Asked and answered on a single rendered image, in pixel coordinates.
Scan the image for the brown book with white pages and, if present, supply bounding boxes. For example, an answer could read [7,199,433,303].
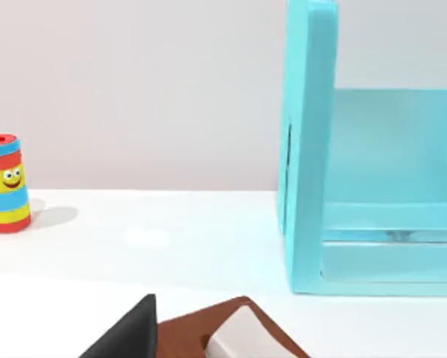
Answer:
[156,295,311,358]

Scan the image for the light blue rack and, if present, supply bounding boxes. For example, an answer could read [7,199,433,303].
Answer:
[277,0,447,295]

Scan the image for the striped can with smiling face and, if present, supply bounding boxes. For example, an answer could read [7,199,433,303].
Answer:
[0,134,32,235]

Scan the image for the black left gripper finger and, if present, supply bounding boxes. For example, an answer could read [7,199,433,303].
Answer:
[78,293,159,358]

